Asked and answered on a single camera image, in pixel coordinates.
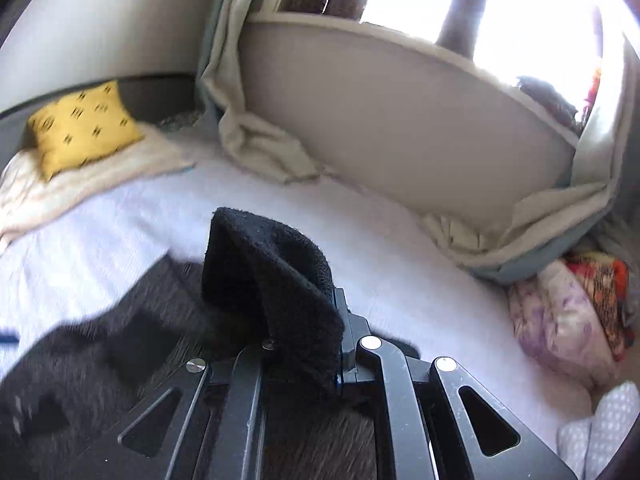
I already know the beige right curtain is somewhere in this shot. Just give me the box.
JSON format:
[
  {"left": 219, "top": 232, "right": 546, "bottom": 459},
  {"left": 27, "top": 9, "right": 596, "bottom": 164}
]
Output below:
[{"left": 422, "top": 44, "right": 639, "bottom": 285}]

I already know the grey black knit jacket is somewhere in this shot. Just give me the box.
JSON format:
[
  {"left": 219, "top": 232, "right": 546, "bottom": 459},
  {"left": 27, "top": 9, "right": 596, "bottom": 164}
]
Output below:
[{"left": 1, "top": 208, "right": 376, "bottom": 479}]

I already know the orange patterned folded blanket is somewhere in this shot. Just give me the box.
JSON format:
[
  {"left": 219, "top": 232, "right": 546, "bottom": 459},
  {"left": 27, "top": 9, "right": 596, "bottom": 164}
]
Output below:
[{"left": 565, "top": 252, "right": 628, "bottom": 362}]

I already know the dark item on windowsill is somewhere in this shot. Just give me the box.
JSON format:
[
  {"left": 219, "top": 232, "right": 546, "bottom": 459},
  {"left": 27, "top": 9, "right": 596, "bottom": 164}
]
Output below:
[{"left": 516, "top": 76, "right": 577, "bottom": 129}]

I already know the beige left curtain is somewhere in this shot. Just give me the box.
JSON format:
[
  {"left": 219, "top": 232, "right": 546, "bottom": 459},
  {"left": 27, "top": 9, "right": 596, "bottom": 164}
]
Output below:
[{"left": 196, "top": 0, "right": 320, "bottom": 183}]

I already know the yellow patterned pillow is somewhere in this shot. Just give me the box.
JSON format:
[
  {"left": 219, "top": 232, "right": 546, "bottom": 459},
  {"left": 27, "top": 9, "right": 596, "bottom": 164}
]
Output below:
[{"left": 27, "top": 80, "right": 144, "bottom": 180}]

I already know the cream blanket on bed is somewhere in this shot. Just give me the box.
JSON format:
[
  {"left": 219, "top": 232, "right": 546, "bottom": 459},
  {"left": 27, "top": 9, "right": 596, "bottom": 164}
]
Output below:
[{"left": 1, "top": 122, "right": 195, "bottom": 250}]

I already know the white polka dot bedding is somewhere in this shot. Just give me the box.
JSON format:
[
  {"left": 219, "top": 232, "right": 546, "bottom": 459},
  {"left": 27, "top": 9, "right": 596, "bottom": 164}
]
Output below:
[{"left": 556, "top": 382, "right": 639, "bottom": 479}]

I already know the beige curtain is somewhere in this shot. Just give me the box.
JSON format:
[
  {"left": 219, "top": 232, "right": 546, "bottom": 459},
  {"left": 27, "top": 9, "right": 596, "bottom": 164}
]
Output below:
[
  {"left": 422, "top": 44, "right": 639, "bottom": 285},
  {"left": 196, "top": 0, "right": 320, "bottom": 183}
]

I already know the white quilted bed sheet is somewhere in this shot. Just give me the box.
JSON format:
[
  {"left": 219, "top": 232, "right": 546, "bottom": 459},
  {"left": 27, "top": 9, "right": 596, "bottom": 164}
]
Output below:
[{"left": 0, "top": 123, "right": 591, "bottom": 461}]

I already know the pink floral folded quilt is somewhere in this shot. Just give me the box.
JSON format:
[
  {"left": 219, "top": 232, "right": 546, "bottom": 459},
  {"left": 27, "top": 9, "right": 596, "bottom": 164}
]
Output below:
[{"left": 508, "top": 260, "right": 617, "bottom": 390}]

